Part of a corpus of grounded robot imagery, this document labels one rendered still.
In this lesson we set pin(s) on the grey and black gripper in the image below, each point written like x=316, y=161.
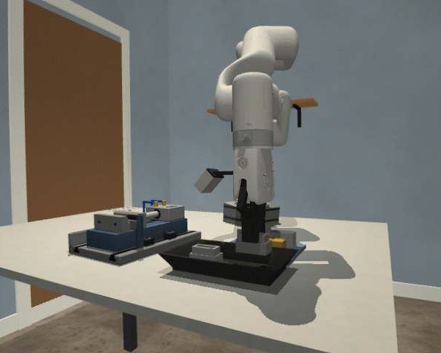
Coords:
x=253, y=181

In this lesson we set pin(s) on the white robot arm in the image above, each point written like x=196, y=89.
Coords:
x=251, y=101

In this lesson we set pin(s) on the golden yellow block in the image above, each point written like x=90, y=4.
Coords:
x=279, y=242

